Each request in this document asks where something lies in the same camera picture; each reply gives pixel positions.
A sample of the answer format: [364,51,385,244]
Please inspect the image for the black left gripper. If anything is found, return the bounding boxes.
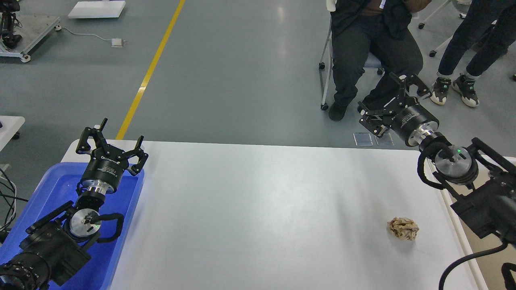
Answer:
[76,118,149,193]

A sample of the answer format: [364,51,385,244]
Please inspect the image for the white side table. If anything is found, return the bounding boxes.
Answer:
[0,116,25,150]

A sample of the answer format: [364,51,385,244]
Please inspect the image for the left clear floor plate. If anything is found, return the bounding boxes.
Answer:
[353,133,374,147]

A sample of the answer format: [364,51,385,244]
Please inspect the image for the grey office chair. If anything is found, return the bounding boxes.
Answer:
[318,0,386,121]

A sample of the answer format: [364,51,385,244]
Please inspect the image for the right clear floor plate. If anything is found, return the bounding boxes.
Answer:
[375,133,394,147]

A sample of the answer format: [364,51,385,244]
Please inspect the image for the black cables bundle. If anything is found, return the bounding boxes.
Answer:
[0,167,29,234]

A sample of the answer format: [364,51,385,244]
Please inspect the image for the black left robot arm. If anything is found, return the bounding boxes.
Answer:
[1,118,149,290]

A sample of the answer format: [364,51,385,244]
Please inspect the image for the crumpled brown paper ball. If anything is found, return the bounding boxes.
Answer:
[387,217,420,241]

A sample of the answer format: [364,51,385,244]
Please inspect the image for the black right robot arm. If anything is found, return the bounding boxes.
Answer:
[359,73,516,289]

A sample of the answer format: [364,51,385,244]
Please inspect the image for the white chair base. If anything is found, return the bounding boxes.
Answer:
[417,0,472,58]

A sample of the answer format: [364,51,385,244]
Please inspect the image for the seated person in black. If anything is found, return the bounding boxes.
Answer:
[328,0,429,122]

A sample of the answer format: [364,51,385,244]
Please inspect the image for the wheeled metal platform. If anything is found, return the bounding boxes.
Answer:
[0,0,61,63]

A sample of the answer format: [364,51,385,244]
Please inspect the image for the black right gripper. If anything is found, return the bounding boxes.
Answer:
[358,72,439,147]

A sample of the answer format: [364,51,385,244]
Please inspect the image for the white power adapter with cable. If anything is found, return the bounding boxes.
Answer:
[56,25,126,48]

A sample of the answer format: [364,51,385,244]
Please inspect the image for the white flat board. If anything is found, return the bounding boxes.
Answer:
[67,0,126,19]

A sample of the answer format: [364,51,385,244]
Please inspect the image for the clear floor plate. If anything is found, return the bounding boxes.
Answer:
[375,133,394,147]
[353,133,374,147]

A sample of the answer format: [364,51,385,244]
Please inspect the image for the blue plastic bin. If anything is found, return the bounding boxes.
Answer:
[0,162,145,290]

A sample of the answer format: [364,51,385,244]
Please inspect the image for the standing person dark trousers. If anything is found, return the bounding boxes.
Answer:
[429,0,516,108]

